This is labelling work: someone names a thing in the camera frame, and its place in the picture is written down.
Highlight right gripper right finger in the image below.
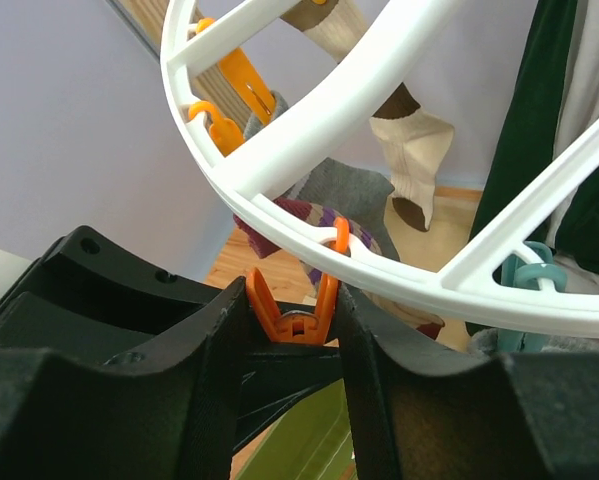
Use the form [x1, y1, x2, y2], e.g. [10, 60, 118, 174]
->
[335, 287, 599, 479]

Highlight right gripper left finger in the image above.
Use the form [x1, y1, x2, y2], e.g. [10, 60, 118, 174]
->
[0, 280, 247, 479]

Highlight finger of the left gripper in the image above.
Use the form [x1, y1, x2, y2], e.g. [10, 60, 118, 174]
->
[0, 224, 343, 456]

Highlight teal clothes clip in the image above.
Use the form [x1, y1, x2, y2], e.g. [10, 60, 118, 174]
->
[496, 240, 570, 357]

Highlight orange clip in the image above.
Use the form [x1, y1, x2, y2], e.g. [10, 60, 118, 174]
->
[244, 215, 353, 347]

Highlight yellow-orange clothes clip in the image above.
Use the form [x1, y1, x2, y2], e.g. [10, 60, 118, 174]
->
[193, 17, 278, 127]

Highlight dark green sock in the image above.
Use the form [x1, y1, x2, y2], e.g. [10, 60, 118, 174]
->
[470, 1, 579, 263]

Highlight grey striped sock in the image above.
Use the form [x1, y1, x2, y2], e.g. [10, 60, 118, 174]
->
[241, 89, 400, 261]

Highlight white round clip hanger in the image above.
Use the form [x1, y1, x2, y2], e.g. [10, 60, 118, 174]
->
[159, 0, 599, 340]

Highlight yellow-orange clip right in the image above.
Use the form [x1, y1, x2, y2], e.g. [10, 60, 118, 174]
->
[188, 101, 245, 157]

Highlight white sock on hanger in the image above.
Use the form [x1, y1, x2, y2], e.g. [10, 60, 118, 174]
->
[547, 1, 599, 294]

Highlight green plastic basket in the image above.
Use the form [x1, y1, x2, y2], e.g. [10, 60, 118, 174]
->
[237, 380, 356, 480]

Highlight wooden drying rack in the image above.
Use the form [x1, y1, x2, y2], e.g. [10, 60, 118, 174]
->
[110, 1, 276, 130]

